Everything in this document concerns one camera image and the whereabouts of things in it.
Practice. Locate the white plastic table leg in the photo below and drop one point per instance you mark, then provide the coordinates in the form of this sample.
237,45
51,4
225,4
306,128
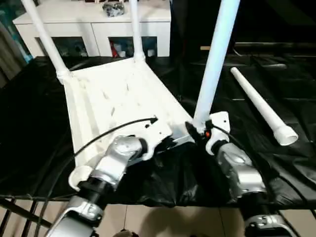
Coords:
137,32
256,101
47,42
214,61

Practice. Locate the white plastic table top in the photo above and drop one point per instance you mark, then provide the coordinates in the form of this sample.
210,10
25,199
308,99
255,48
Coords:
111,86

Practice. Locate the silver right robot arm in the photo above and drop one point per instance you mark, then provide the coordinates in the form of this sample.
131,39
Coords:
244,177

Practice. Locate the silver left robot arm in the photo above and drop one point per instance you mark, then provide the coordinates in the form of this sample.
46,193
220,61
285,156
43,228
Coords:
111,163

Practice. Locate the small beige label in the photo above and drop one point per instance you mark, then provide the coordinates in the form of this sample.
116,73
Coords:
204,47

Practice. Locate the dark brown round object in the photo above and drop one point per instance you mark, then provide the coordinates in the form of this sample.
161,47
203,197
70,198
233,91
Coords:
127,234

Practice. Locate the red toy figure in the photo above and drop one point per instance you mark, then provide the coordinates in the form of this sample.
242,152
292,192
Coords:
114,50

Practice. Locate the black low shelf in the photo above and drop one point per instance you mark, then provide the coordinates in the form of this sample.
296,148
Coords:
271,45

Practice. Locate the black work mat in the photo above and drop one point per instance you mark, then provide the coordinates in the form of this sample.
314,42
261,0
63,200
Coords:
29,111

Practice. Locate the clear bag of dark parts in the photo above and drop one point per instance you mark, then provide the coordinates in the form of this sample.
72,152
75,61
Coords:
113,10

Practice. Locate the white cabinet with glass doors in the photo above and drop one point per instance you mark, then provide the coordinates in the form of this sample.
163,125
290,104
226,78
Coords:
74,27

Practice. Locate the black metal folding stand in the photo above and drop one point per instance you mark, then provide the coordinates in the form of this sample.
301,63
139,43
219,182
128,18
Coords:
24,212

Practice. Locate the grey curtain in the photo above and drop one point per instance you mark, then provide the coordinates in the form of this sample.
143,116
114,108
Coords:
12,54

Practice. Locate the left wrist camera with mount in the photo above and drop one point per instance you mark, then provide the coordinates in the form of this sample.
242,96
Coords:
158,133

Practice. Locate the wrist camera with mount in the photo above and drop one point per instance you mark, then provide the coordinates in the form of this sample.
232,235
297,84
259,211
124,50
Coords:
158,133
219,121

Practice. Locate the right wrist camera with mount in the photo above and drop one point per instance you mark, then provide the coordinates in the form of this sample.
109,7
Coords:
219,121

